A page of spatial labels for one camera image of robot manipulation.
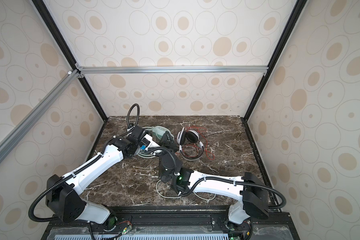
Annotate mint green headphones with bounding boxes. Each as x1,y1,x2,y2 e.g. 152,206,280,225
138,126,177,159

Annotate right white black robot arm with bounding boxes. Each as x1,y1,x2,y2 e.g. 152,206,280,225
159,130,287,224

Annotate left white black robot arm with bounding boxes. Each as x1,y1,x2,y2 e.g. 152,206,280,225
28,126,153,224

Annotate white black red headphones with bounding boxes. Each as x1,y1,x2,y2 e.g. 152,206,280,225
176,128,205,162

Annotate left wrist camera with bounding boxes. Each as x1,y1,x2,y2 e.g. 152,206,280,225
141,134,160,153

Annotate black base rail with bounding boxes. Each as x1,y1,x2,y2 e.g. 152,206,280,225
42,205,299,240

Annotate horizontal aluminium rail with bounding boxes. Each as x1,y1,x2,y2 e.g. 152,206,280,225
79,66,268,74

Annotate left diagonal aluminium rail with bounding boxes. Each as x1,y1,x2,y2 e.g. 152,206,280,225
0,70,79,164

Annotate left black frame post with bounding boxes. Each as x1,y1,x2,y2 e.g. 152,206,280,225
31,0,108,122

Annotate black frame post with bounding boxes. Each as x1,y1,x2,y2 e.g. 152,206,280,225
243,0,307,123
31,0,108,122

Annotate right black frame post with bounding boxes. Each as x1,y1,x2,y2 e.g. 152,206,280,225
243,0,307,123

